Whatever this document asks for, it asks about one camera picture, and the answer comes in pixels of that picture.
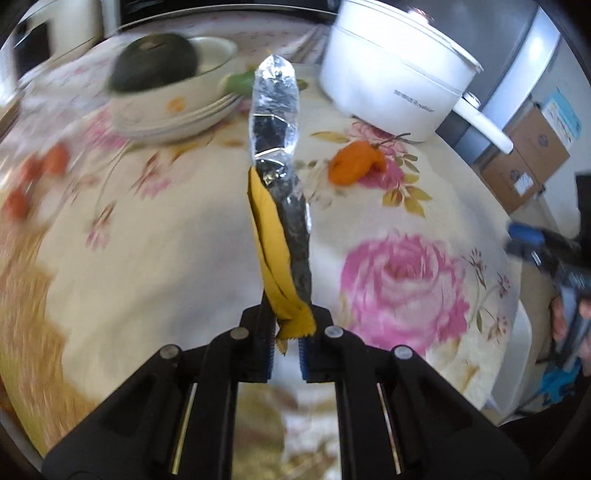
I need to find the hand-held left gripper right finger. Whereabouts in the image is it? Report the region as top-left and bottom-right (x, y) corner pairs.
(299, 305), (532, 480)

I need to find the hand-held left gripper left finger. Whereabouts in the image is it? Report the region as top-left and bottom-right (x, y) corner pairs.
(41, 305), (273, 480)

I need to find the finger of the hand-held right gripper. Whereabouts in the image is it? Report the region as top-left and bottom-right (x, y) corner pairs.
(505, 222), (549, 260)
(575, 171), (591, 241)

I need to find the yellow foil snack packet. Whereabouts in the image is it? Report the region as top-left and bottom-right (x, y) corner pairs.
(247, 53), (317, 357)

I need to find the person's right hand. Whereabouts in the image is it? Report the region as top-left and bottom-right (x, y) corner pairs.
(549, 295), (591, 371)

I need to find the blue and white poster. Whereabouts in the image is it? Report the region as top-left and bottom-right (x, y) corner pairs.
(540, 88), (583, 140)

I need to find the white chair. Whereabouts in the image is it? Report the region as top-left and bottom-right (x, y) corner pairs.
(489, 300), (532, 417)

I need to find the grey refrigerator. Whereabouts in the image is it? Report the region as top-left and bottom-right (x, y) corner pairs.
(434, 0), (576, 168)

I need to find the orange pepper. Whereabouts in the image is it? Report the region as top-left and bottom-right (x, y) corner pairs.
(328, 133), (411, 186)

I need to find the white electric cooking pot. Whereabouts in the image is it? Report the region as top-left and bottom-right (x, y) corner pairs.
(318, 0), (514, 156)

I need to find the white plate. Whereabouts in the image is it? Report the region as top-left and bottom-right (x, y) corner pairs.
(115, 99), (245, 145)

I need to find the red cherry tomato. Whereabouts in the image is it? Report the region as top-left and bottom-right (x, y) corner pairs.
(44, 145), (70, 175)
(2, 185), (31, 219)

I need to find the white ceramic bowl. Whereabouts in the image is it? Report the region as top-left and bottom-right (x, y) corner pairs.
(108, 36), (239, 123)

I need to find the dark green pumpkin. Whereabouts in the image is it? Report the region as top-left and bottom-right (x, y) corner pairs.
(111, 33), (200, 93)

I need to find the glass jar with cork lid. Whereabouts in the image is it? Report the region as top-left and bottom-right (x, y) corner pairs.
(0, 83), (93, 223)

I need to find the white air fryer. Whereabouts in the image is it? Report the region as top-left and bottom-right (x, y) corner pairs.
(11, 0), (105, 82)

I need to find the white dish with green handle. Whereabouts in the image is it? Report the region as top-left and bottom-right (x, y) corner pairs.
(113, 71), (259, 136)

